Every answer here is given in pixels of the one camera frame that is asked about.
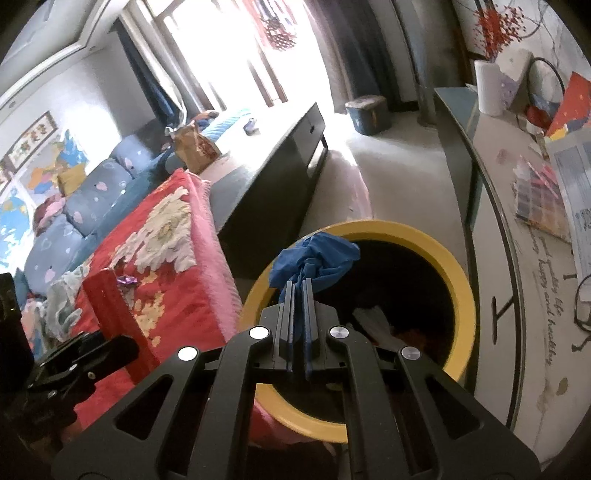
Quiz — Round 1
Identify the brown paper bag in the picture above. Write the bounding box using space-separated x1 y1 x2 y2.
173 124 222 174

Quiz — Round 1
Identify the red paper folder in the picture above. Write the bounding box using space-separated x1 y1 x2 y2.
547 71 591 139

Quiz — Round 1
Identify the white paper towel roll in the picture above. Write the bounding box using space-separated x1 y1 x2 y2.
475 60 505 117

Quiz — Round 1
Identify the colour swatch sheet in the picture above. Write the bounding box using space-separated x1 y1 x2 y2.
512 157 573 243

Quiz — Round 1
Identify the printed paper sheet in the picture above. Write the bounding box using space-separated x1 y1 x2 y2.
545 138 591 287

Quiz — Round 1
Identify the country map poster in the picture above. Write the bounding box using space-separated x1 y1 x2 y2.
25 129 90 190

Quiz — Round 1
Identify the dark low coffee table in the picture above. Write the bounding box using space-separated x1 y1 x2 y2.
198 102 329 280

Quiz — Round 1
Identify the teal and white cabinet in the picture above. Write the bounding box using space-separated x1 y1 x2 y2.
434 85 591 462

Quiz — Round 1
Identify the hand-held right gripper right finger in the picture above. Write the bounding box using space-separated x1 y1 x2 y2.
302 278 542 480

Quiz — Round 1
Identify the light patterned cloth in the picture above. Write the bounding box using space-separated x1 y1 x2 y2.
44 268 93 342

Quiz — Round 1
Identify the white crumpled paper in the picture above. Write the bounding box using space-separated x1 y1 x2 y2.
353 305 407 352

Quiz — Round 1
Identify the orange patterned cloth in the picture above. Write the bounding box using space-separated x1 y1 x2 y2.
21 300 47 352

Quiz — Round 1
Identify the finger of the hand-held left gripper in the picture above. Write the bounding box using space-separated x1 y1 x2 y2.
27 332 140 408

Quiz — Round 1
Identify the red floral blanket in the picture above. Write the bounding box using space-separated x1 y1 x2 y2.
60 168 333 444

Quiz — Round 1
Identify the white patterned paper bag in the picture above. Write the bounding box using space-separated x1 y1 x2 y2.
496 48 534 112

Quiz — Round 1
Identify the blue storage box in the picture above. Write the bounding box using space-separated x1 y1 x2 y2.
345 95 393 136

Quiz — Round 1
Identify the red box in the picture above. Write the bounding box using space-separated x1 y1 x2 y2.
82 269 161 384

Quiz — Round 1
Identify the balcony door frame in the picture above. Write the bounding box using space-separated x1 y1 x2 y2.
139 0 305 116

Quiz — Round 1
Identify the blue heart-print sofa cushion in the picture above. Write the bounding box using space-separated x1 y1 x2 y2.
23 217 86 287
62 159 134 236
111 136 153 178

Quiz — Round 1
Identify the blue sofa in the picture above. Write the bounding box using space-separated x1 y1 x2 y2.
14 108 252 296

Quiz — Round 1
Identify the black round wire frame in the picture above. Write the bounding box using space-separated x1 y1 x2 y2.
526 58 566 134

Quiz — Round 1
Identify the blue knotted cloth bag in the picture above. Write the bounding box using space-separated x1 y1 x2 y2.
269 232 361 296

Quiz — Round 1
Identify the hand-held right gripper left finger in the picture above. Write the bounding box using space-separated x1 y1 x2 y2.
50 281 302 480

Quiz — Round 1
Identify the yellow pillow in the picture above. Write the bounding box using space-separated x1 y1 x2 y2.
56 166 86 197

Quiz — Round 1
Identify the hanging red patterned cloth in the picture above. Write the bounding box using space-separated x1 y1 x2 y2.
252 0 298 51

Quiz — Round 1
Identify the red blossom wall art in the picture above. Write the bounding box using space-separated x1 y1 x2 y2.
473 0 532 61

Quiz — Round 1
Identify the blue curtain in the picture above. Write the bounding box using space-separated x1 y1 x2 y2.
111 18 185 130

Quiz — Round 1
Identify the world map poster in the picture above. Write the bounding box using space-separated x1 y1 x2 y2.
0 191 33 273

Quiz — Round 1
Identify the pink clothes pile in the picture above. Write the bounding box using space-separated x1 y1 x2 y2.
34 194 68 232

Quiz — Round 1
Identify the yellow rimmed round bin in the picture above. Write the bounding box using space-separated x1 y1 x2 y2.
238 220 476 444

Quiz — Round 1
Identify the dark curtain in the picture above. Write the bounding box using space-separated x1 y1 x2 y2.
318 0 416 112

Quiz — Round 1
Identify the grey pipe column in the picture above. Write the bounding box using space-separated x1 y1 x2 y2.
402 0 439 126

